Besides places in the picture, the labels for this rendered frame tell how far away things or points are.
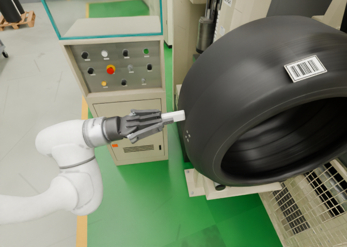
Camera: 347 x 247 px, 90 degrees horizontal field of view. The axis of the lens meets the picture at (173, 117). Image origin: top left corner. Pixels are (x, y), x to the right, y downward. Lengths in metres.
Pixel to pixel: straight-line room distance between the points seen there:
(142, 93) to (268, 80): 0.94
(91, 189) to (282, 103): 0.55
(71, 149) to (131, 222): 1.23
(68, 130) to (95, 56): 0.68
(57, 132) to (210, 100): 0.43
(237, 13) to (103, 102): 0.97
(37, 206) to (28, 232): 1.47
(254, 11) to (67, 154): 0.76
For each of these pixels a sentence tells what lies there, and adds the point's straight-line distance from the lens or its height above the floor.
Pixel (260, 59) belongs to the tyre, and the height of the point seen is 1.45.
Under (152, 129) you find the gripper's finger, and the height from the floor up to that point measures 1.25.
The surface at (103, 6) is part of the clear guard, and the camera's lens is 1.05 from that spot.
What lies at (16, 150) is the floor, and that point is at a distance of 2.64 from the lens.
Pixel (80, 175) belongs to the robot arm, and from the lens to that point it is 0.59.
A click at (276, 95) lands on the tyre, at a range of 0.42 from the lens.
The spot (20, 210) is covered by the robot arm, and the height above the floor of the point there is 1.22.
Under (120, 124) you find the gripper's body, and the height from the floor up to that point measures 1.24.
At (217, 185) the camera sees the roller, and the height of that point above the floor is 0.91.
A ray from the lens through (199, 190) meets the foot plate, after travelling 1.77.
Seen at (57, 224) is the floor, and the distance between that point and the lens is 1.93.
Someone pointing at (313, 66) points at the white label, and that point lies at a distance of 0.44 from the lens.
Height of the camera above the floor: 1.63
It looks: 45 degrees down
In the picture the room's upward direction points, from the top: straight up
